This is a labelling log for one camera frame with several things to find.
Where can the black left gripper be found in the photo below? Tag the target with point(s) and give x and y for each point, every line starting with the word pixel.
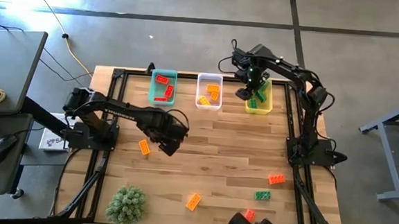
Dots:
pixel 172 131

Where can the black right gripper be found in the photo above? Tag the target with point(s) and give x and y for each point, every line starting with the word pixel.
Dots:
pixel 255 80

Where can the amber eight-stud block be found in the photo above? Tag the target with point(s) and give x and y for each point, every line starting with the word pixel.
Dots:
pixel 144 147
pixel 193 202
pixel 213 88

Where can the yellow eight-stud block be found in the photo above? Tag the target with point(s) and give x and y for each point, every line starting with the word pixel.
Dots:
pixel 204 100

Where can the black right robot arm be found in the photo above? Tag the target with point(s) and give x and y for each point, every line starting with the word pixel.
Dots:
pixel 292 70

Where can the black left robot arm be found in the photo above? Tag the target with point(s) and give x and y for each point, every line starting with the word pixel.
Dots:
pixel 116 112

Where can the yellow plastic bin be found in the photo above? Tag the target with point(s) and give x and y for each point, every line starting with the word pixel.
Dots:
pixel 267 107

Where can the clear plastic bin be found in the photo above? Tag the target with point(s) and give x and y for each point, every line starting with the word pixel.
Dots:
pixel 201 79

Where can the teal plastic bin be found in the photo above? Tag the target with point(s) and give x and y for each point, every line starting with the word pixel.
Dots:
pixel 154 88

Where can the small green artificial plant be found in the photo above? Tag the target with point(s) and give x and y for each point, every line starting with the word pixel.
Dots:
pixel 126 206

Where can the white printed box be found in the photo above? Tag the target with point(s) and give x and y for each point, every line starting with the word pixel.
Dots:
pixel 50 141

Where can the black diagonal desk leg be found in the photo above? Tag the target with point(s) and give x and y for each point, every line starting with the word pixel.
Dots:
pixel 43 116

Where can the desk caster wheel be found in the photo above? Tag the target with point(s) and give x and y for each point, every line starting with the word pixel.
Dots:
pixel 17 194

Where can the grey metal stand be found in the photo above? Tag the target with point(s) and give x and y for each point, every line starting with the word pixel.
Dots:
pixel 390 162

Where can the black computer mouse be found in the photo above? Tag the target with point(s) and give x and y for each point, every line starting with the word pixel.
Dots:
pixel 3 147

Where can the grey desk top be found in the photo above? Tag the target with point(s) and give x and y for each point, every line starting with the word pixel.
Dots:
pixel 11 62

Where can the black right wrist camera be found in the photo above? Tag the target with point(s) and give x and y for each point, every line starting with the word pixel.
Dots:
pixel 242 60

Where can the black aluminium table frame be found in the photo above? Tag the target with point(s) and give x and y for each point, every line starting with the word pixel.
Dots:
pixel 188 75

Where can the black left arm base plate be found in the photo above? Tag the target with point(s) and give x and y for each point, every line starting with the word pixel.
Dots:
pixel 109 143

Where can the black upright frame post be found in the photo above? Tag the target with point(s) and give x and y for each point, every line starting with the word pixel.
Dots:
pixel 150 68

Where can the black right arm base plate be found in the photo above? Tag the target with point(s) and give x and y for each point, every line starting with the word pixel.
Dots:
pixel 322 154

